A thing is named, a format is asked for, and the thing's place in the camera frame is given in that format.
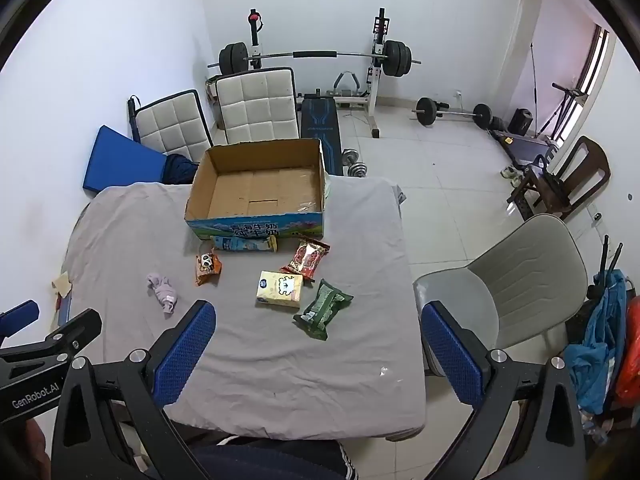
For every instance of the yellow tissue pack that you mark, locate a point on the yellow tissue pack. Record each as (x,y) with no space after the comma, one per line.
(279,289)

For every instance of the blue jacket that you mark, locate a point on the blue jacket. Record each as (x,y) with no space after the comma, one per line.
(600,340)

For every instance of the chrome dumbbell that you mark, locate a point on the chrome dumbbell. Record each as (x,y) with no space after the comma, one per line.
(358,170)
(350,155)

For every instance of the blue white long packet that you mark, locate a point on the blue white long packet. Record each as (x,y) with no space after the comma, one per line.
(245,244)

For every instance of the window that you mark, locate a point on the window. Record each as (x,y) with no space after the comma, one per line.
(597,75)

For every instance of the white barbell rack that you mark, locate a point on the white barbell rack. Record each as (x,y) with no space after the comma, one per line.
(375,85)

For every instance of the person's dark pants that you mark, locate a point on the person's dark pants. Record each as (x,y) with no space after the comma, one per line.
(270,460)

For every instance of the cardboard box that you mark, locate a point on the cardboard box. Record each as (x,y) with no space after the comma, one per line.
(250,190)

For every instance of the black antenna rods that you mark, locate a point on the black antenna rods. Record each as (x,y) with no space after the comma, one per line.
(607,265)

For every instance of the green snack packet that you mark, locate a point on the green snack packet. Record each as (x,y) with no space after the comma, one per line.
(322,305)

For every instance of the black blue rolled stick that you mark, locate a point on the black blue rolled stick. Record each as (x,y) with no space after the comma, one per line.
(132,115)

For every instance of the orange panda snack packet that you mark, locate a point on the orange panda snack packet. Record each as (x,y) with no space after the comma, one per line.
(207,267)

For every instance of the red snack packet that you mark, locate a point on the red snack packet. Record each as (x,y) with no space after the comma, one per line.
(307,259)

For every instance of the treadmill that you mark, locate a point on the treadmill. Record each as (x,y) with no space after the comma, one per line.
(530,147)

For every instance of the black blue weight bench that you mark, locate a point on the black blue weight bench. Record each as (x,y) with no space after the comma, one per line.
(320,125)

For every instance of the black speaker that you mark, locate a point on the black speaker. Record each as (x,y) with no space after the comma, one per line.
(521,121)

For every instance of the orange bag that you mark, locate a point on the orange bag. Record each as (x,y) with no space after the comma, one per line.
(631,355)

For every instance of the large white padded chair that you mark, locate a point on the large white padded chair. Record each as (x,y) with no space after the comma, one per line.
(257,105)

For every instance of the yellow paper note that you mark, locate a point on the yellow paper note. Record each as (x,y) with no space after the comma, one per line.
(62,285)

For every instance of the pair of light shoes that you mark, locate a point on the pair of light shoes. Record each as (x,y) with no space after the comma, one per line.
(512,173)

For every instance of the blue foam mat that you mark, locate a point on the blue foam mat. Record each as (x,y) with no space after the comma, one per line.
(122,160)

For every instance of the small white padded chair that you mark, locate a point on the small white padded chair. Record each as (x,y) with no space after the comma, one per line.
(170,125)

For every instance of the black bag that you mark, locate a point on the black bag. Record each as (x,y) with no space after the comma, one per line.
(552,182)

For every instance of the dark blue cloth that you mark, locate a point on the dark blue cloth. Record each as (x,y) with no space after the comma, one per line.
(180,170)

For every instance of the short barbell with black plates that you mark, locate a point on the short barbell with black plates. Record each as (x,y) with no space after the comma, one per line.
(450,111)

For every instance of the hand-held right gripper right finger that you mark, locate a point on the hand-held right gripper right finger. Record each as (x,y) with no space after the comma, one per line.
(452,355)

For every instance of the long barbell with black plates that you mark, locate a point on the long barbell with black plates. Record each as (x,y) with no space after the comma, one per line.
(315,54)

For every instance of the beige plastic chair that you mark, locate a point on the beige plastic chair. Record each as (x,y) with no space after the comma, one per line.
(520,270)

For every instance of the purple cloth toy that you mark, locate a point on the purple cloth toy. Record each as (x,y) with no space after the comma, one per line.
(162,292)

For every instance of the dark wooden chair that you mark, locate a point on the dark wooden chair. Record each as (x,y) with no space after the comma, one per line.
(585,170)

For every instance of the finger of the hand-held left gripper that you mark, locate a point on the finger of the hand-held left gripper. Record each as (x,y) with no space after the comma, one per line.
(80,327)
(20,312)

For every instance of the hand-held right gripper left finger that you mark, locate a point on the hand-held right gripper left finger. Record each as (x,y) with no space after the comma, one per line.
(185,355)

